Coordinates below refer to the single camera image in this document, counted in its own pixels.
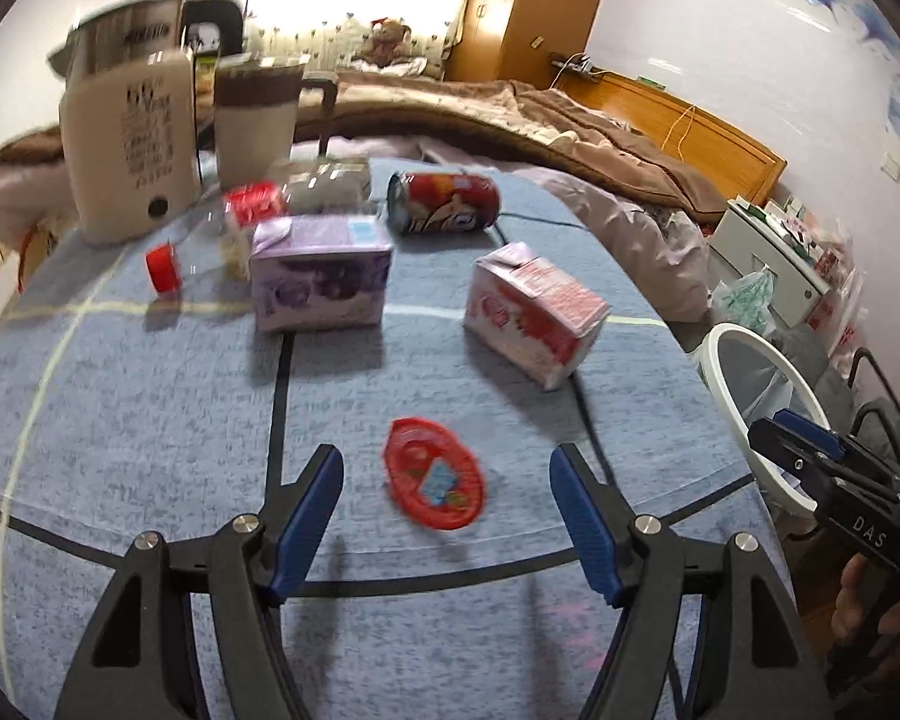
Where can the white round trash bin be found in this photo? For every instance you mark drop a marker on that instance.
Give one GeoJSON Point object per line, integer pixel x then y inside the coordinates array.
{"type": "Point", "coordinates": [712, 382]}

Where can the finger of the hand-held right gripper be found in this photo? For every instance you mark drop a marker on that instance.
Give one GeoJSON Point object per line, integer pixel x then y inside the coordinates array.
{"type": "Point", "coordinates": [817, 435]}
{"type": "Point", "coordinates": [802, 469]}

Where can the blue checked tablecloth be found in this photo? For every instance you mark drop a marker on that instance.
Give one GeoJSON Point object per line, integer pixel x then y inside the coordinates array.
{"type": "Point", "coordinates": [157, 427]}

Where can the pile of small boxes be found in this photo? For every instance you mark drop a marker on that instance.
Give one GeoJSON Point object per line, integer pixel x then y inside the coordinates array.
{"type": "Point", "coordinates": [810, 232]}

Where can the clear bottle with red label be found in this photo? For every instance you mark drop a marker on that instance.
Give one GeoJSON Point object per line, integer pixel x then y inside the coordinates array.
{"type": "Point", "coordinates": [251, 206]}

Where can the brown teddy bear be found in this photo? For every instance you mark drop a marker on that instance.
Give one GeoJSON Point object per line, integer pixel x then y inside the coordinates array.
{"type": "Point", "coordinates": [386, 41]}

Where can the grey packet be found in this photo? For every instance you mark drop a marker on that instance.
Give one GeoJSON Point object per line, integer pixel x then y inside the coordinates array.
{"type": "Point", "coordinates": [319, 184]}

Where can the red bottle cap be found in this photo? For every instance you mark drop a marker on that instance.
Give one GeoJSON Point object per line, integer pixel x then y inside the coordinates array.
{"type": "Point", "coordinates": [163, 268]}

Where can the pale blue bin liner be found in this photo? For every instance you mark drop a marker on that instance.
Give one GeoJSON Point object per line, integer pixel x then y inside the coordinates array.
{"type": "Point", "coordinates": [765, 375]}

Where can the brown blanket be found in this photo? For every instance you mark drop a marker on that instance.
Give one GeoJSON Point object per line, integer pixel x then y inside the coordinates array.
{"type": "Point", "coordinates": [570, 135]}

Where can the blue flower wall stickers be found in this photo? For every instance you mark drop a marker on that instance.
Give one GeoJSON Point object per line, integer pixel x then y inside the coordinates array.
{"type": "Point", "coordinates": [847, 15]}

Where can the red cartoon drink can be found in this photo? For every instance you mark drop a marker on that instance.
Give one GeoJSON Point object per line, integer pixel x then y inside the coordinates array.
{"type": "Point", "coordinates": [442, 202]}

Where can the red plastic jelly cup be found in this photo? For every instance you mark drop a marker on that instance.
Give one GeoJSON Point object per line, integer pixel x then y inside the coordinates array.
{"type": "Point", "coordinates": [427, 472]}

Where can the cream electric kettle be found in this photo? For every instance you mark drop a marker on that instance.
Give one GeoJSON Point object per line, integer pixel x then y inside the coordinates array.
{"type": "Point", "coordinates": [131, 150]}

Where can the white wall switch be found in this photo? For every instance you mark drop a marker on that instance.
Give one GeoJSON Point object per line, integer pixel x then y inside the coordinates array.
{"type": "Point", "coordinates": [892, 166]}

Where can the pink and white carton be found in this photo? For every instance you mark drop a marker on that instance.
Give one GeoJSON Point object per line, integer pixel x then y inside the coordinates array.
{"type": "Point", "coordinates": [532, 315]}

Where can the grey chair cushion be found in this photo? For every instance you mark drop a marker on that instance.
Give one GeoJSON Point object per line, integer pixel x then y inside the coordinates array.
{"type": "Point", "coordinates": [806, 352]}

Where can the wooden bed headboard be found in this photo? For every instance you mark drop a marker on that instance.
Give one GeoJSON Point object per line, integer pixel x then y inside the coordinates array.
{"type": "Point", "coordinates": [720, 142]}

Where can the purple drink carton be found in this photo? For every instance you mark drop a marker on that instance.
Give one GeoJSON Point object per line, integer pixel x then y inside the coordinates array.
{"type": "Point", "coordinates": [319, 277]}

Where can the person's right hand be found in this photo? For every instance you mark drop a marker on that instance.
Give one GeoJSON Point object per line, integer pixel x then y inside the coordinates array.
{"type": "Point", "coordinates": [847, 600]}

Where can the white and red plastic bag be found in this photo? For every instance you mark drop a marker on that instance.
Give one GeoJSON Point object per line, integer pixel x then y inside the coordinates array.
{"type": "Point", "coordinates": [844, 315]}

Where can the cream mug with brown band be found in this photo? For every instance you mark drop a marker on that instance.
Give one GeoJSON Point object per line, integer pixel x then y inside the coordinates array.
{"type": "Point", "coordinates": [255, 135]}

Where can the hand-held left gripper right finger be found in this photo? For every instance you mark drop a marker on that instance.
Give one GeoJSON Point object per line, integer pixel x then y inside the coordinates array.
{"type": "Point", "coordinates": [581, 521]}

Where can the black metal chair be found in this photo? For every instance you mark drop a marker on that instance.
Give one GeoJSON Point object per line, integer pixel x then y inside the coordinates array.
{"type": "Point", "coordinates": [866, 367]}

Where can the white nightstand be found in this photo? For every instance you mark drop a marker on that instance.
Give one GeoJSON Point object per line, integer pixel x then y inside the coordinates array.
{"type": "Point", "coordinates": [765, 244]}

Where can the patterned window curtain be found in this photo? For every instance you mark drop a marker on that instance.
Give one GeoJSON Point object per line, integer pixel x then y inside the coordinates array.
{"type": "Point", "coordinates": [315, 37]}

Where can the wooden wardrobe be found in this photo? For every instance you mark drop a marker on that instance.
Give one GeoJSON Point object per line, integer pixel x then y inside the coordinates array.
{"type": "Point", "coordinates": [532, 7]}

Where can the black bedside shelf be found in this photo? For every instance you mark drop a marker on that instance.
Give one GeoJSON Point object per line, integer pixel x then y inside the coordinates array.
{"type": "Point", "coordinates": [570, 64]}

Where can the green and white plastic bag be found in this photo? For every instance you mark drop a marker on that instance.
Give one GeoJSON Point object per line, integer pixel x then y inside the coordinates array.
{"type": "Point", "coordinates": [742, 300]}

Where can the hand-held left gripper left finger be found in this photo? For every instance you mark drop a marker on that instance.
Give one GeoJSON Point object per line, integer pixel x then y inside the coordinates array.
{"type": "Point", "coordinates": [307, 517]}

